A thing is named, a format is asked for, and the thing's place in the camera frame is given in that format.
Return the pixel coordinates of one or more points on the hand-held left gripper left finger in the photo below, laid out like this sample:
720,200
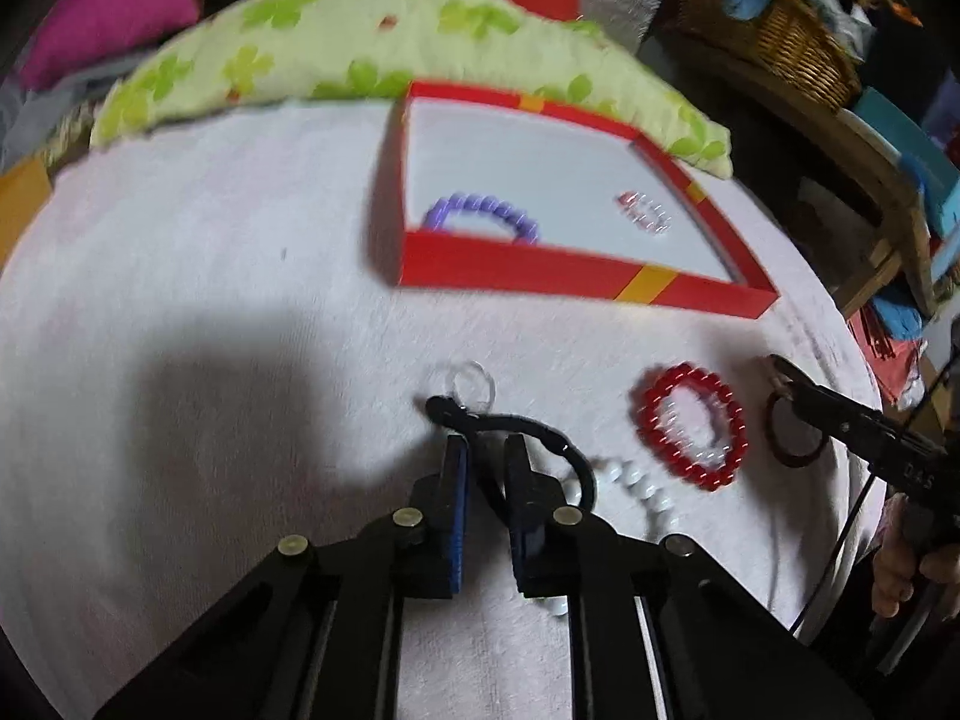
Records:
454,514

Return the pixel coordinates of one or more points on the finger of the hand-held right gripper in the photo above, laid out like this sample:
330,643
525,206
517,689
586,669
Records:
806,394

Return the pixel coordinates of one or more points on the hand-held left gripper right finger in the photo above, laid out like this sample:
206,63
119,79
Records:
519,514

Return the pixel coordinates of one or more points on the red cardboard box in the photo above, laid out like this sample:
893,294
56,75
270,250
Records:
525,277

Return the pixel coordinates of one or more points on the person's right hand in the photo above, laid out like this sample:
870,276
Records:
896,577

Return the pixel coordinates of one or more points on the wooden shelf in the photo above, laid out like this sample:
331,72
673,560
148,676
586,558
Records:
900,187

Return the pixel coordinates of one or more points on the teal board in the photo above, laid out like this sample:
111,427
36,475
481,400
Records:
922,157

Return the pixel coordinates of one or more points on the wicker basket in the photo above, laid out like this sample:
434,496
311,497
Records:
795,37

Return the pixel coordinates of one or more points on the pale pink bed blanket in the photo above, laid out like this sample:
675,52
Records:
187,277

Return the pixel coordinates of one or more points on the green floral pillow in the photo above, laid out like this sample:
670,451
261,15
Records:
337,37

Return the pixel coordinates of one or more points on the orange box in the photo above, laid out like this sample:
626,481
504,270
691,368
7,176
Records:
19,202

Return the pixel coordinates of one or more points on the grey cloth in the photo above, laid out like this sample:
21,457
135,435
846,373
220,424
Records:
22,112

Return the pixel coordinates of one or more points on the magenta pillow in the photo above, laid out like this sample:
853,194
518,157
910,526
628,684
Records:
112,0

